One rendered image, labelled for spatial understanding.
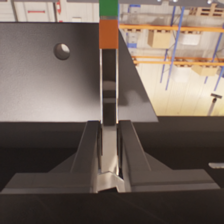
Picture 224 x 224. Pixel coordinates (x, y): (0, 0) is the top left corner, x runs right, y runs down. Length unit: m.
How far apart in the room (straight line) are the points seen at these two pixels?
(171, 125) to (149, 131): 0.03
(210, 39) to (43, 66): 10.69
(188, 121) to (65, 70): 0.18
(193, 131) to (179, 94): 10.94
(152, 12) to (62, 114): 9.31
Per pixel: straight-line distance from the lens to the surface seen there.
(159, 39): 8.20
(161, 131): 0.25
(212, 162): 0.28
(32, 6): 9.77
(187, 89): 11.26
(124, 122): 0.15
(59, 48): 0.20
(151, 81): 10.23
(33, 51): 0.19
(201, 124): 0.27
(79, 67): 0.18
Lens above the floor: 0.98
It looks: 32 degrees up
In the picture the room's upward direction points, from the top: 178 degrees counter-clockwise
